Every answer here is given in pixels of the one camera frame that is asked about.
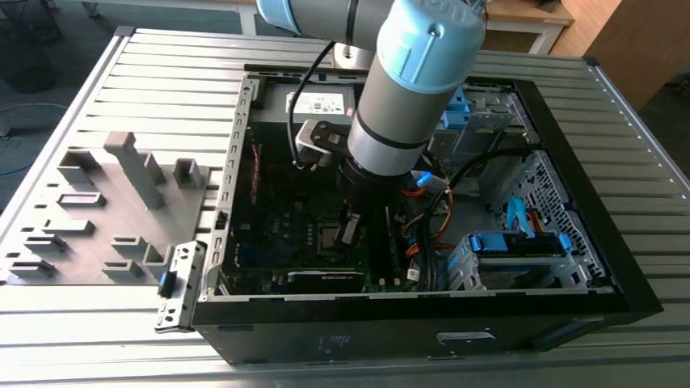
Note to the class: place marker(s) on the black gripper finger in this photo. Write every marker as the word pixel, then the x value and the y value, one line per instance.
pixel 348 230

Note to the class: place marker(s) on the silver CPU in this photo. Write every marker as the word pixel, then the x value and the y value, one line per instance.
pixel 330 242

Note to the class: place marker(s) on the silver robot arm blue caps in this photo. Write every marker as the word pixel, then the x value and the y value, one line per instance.
pixel 394 121

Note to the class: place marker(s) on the black CPU socket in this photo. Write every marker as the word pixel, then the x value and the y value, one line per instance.
pixel 318 241

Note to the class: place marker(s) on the black RAM slot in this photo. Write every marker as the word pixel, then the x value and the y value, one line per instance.
pixel 379 242
pixel 387 242
pixel 374 242

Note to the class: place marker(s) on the green RAM stick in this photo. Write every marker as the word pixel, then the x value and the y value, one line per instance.
pixel 394 242

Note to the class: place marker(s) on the green motherboard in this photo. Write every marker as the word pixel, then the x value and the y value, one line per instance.
pixel 284 237

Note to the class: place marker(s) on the black graphics card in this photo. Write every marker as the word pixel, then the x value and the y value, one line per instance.
pixel 324 279

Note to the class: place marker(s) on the grey power supply unit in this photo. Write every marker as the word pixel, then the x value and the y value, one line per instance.
pixel 275 137

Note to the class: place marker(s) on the tall silver drive cage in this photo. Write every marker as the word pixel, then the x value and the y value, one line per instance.
pixel 479 137

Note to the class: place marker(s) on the blue empty disk carrier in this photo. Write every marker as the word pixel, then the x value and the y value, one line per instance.
pixel 458 117

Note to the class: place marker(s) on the hard disk in blue carrier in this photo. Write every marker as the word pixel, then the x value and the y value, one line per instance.
pixel 489 242

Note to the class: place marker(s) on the black PC case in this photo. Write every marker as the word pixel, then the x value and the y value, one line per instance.
pixel 376 334

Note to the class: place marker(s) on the low silver disk bay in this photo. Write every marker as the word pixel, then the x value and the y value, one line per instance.
pixel 538 268

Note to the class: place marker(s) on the blue latch clip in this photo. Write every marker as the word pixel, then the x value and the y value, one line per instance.
pixel 166 285

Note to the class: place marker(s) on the grey parts rack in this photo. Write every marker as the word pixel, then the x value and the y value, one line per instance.
pixel 130 226

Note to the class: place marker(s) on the wooden cabinet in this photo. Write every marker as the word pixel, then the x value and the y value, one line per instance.
pixel 635 44

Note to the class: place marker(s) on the black office chair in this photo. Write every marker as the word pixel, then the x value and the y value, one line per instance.
pixel 32 68

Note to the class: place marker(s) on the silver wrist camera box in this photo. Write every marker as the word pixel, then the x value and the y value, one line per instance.
pixel 303 139
pixel 439 184

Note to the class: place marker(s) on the metal card retention bracket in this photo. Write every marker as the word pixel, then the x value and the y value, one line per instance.
pixel 186 282

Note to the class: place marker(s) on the wooden desk white frame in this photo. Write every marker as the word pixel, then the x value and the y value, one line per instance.
pixel 517 16

